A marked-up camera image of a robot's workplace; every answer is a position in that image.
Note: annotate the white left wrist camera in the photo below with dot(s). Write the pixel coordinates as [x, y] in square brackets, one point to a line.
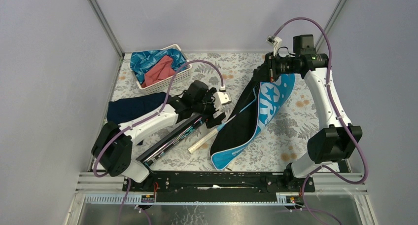
[221, 99]

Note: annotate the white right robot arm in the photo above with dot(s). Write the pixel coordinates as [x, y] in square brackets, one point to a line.
[337, 135]

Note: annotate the blue racket cover bag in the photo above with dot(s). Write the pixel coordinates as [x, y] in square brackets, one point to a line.
[258, 104]

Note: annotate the teal leaf-patterned cloth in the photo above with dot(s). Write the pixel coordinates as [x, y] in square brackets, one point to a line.
[153, 66]

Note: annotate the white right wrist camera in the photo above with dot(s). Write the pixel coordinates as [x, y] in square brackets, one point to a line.
[275, 42]

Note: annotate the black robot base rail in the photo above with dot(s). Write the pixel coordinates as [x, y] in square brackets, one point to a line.
[211, 186]

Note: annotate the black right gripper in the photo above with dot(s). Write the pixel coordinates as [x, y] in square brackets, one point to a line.
[267, 72]

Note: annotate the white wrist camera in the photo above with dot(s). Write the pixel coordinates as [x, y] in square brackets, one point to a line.
[275, 42]
[221, 99]

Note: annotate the white perforated plastic basket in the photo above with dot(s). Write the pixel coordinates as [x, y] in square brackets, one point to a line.
[169, 81]

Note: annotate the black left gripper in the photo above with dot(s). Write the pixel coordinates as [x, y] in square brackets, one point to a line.
[208, 96]

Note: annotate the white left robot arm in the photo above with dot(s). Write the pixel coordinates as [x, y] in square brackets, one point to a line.
[113, 147]

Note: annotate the salmon pink towel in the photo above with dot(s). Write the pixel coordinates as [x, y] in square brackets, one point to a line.
[159, 72]

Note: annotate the black shuttlecock tube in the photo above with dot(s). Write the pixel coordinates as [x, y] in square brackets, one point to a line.
[181, 132]

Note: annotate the navy blue cloth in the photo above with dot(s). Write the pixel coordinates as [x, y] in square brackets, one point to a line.
[129, 109]

